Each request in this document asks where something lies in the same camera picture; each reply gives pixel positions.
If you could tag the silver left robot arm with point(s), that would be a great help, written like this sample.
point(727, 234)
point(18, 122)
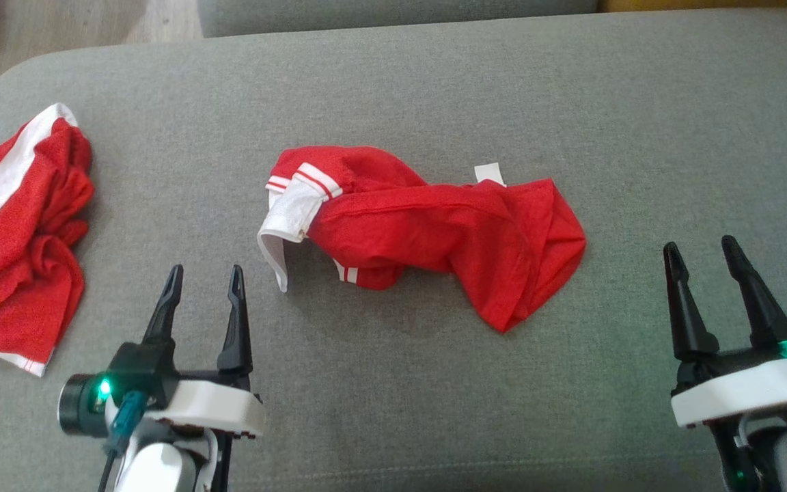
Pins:
point(154, 471)

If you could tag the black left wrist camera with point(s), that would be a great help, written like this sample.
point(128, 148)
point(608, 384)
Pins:
point(144, 369)

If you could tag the grey sofa back cushion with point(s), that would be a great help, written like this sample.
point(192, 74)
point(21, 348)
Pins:
point(400, 14)

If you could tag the red shorts white stripes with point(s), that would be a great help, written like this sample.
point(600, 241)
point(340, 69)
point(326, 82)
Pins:
point(24, 260)

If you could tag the yellow sofa cushion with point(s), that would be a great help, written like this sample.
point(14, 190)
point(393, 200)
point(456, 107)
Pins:
point(708, 4)

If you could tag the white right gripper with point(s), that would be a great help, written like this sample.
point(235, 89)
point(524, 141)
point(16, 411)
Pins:
point(742, 393)

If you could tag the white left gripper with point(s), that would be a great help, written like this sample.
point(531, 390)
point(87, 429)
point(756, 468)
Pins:
point(216, 406)

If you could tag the grey fabric sofa seat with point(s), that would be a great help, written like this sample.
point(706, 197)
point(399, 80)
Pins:
point(434, 383)

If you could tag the red shirt white sleeves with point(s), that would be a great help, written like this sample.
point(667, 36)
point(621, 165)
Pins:
point(434, 232)

